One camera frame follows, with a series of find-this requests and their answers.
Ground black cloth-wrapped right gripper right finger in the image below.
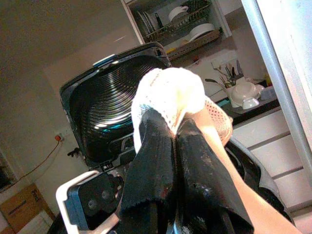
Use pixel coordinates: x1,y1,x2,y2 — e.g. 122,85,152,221
174,118,254,234

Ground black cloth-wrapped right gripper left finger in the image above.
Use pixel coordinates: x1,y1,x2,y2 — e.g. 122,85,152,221
119,108,177,234

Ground white mesh garment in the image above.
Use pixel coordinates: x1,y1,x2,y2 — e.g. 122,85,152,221
131,67,303,234

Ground black washing machine body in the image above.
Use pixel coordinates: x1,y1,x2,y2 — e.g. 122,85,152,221
48,135,293,234

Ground black washing machine lid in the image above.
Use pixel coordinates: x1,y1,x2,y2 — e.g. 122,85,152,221
59,41,173,169

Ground black water valve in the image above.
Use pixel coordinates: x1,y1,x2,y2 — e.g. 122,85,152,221
67,147,81,158

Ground brown cardboard box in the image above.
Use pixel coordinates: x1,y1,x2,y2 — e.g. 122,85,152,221
0,183,56,233

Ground white drawer cabinet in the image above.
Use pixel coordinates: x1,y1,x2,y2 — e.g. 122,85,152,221
231,106,312,211

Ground black kitchen countertop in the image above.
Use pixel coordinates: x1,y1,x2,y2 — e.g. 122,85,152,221
214,98,281,126

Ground white utensil holder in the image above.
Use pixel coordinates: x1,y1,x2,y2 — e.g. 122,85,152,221
225,86,241,108

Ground white upturned small bowl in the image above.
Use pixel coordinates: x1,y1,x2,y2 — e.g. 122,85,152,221
242,97,260,110

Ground white upturned large bowl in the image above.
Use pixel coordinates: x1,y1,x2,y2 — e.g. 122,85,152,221
231,81,261,103

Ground upright white plates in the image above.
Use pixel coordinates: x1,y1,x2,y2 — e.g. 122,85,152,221
137,10,156,37

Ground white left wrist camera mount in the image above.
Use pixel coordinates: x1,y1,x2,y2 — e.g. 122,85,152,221
55,170,122,234

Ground orange power cable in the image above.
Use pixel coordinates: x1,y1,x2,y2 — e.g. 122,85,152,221
14,139,60,181

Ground wooden wall dish rack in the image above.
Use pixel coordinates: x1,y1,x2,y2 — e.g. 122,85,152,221
136,0,224,61

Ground silver door frame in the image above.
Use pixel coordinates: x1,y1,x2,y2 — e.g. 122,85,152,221
240,0,312,180

